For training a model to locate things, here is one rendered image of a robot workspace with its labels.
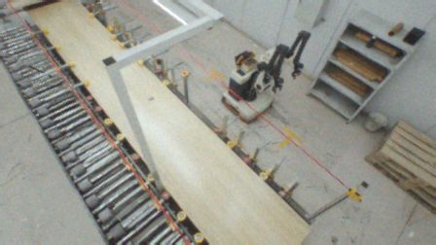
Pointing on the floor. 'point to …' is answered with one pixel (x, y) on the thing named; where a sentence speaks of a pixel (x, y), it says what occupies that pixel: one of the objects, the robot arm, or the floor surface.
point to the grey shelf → (343, 98)
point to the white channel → (150, 54)
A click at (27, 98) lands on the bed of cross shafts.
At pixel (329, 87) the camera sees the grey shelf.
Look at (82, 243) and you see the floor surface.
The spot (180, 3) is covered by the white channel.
